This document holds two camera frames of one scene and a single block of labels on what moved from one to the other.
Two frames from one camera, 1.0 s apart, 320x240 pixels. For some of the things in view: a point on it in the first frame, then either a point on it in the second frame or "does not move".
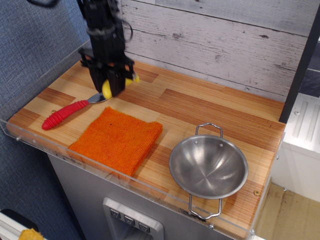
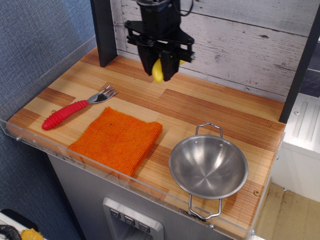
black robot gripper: x=107 y=52 to x=160 y=28
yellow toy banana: x=106 y=91 to x=157 y=74
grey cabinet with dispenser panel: x=105 y=208 does not move
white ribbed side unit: x=297 y=167 does not move
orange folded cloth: x=117 y=140 does not move
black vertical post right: x=304 y=67 does not move
